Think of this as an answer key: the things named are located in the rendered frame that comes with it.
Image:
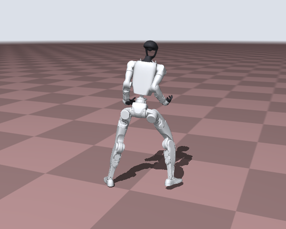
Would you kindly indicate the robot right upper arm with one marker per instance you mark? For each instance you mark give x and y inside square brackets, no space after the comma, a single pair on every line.
[161,72]

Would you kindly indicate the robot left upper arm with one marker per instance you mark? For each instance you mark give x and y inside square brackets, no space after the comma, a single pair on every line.
[129,74]

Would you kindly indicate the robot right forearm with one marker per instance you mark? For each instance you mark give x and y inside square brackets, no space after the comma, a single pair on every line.
[160,96]

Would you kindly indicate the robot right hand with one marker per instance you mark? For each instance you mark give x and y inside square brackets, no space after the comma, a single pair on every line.
[169,100]

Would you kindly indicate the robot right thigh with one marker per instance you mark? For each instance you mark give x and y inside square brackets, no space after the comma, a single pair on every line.
[153,116]

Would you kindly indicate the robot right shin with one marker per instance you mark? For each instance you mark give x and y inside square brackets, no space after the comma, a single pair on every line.
[169,156]

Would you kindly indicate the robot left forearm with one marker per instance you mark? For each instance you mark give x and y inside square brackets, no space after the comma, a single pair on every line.
[126,94]

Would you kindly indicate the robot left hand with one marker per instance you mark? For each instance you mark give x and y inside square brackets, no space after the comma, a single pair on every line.
[130,102]

